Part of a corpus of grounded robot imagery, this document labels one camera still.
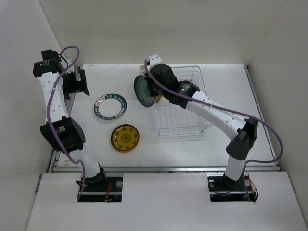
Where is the yellow brown front plate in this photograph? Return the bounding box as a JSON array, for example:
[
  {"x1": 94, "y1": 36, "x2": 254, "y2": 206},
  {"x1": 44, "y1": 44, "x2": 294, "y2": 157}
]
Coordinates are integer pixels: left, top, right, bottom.
[{"x1": 155, "y1": 95, "x2": 162, "y2": 103}]

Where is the dark green plate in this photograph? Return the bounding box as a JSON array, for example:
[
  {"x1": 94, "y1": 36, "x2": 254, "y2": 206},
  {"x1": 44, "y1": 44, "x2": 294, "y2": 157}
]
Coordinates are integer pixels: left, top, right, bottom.
[{"x1": 134, "y1": 75, "x2": 154, "y2": 107}]

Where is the brown patterned plate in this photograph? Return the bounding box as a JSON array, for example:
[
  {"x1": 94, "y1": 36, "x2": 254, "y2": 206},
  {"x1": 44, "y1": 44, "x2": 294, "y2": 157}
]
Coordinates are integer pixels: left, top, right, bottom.
[{"x1": 110, "y1": 124, "x2": 140, "y2": 146}]

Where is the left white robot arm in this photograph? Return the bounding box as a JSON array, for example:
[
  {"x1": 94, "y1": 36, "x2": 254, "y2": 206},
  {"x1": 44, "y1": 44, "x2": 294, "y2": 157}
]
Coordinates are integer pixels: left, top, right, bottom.
[{"x1": 33, "y1": 50, "x2": 108, "y2": 191}]

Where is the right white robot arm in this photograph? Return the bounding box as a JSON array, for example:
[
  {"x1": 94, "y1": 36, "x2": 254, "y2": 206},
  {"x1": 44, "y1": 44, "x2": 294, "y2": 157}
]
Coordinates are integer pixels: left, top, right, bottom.
[{"x1": 144, "y1": 60, "x2": 258, "y2": 190}]

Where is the cream plastic cutlery holder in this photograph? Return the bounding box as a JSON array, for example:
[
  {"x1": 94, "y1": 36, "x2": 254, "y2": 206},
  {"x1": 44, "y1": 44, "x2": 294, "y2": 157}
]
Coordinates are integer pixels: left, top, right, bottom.
[{"x1": 139, "y1": 65, "x2": 148, "y2": 76}]

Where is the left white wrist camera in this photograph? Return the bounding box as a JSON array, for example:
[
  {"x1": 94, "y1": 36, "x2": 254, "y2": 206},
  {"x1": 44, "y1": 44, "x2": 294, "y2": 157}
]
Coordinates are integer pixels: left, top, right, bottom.
[{"x1": 66, "y1": 58, "x2": 78, "y2": 74}]

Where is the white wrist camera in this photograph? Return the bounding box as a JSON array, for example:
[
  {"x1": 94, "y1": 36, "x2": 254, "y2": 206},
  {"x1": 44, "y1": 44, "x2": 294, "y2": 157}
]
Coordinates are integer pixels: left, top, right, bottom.
[
  {"x1": 66, "y1": 58, "x2": 78, "y2": 74},
  {"x1": 144, "y1": 54, "x2": 163, "y2": 71}
]

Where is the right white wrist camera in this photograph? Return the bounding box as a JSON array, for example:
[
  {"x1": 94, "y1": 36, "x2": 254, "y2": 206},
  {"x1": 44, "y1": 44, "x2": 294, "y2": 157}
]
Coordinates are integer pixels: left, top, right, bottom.
[{"x1": 144, "y1": 54, "x2": 163, "y2": 71}]

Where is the white wire dish rack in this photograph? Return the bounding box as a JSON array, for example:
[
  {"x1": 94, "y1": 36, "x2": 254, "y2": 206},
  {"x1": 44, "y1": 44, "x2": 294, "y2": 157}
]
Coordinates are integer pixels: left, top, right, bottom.
[{"x1": 152, "y1": 65, "x2": 212, "y2": 136}]

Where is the aluminium rail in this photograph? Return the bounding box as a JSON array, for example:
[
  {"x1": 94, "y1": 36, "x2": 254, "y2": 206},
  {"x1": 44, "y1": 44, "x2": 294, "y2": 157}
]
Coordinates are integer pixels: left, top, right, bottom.
[{"x1": 48, "y1": 165, "x2": 281, "y2": 173}]

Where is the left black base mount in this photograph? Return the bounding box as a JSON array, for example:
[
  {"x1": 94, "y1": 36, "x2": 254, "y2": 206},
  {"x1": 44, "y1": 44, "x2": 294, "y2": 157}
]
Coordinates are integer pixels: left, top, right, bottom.
[{"x1": 77, "y1": 176, "x2": 123, "y2": 203}]

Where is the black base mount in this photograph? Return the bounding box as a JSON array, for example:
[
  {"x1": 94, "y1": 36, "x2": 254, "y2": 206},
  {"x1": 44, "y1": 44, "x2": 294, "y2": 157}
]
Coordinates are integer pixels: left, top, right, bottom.
[
  {"x1": 207, "y1": 175, "x2": 259, "y2": 202},
  {"x1": 77, "y1": 176, "x2": 123, "y2": 203}
]

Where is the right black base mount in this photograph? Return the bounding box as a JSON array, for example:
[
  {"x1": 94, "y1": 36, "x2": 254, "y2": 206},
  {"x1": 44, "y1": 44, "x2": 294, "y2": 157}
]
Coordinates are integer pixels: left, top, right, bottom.
[{"x1": 207, "y1": 175, "x2": 259, "y2": 202}]

